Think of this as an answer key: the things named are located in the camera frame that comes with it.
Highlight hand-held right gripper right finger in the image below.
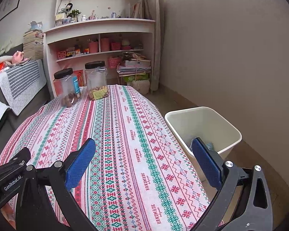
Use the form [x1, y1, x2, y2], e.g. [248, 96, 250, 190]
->
[190, 137, 273, 231]

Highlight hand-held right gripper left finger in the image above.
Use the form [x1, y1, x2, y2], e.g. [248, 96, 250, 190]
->
[16, 138, 98, 231]

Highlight white waste bin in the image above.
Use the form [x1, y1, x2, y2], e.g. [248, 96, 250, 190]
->
[164, 106, 242, 182]

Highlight patterned tablecloth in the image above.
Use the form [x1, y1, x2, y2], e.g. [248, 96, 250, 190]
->
[0, 84, 223, 231]

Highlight grey sofa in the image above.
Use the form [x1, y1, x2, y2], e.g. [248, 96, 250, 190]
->
[0, 43, 51, 150]

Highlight striped armrest blanket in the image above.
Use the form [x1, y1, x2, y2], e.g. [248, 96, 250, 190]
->
[0, 59, 47, 116]

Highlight walnut jar with black lid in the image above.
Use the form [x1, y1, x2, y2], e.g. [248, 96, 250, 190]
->
[53, 68, 81, 107]

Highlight peanut jar with black lid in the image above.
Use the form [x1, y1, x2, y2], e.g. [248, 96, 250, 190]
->
[85, 61, 109, 101]

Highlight white fluffy bag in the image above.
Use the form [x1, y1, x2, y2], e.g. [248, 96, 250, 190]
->
[128, 79, 151, 94]

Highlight pink plush toy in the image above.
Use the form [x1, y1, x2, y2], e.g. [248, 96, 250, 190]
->
[12, 50, 24, 64]

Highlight green tissue pack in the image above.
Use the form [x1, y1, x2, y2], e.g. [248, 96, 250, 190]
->
[123, 73, 150, 82]

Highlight pink plastic basket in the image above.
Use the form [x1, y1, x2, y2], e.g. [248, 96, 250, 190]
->
[108, 57, 122, 69]

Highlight stack of papers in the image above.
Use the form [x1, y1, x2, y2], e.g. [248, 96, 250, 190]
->
[117, 50, 152, 75]

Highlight stack of books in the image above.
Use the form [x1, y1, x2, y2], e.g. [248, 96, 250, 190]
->
[23, 30, 44, 60]

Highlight light blue box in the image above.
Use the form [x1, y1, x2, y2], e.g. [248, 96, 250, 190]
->
[29, 21, 43, 31]

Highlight white bookshelf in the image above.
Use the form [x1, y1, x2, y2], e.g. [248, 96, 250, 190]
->
[43, 0, 157, 97]

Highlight beige curtain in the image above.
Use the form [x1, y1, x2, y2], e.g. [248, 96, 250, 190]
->
[143, 0, 165, 91]

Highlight small potted plant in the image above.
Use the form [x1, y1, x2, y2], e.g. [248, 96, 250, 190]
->
[69, 9, 82, 22]

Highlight standing books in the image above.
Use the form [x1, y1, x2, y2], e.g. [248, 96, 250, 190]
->
[130, 0, 146, 19]

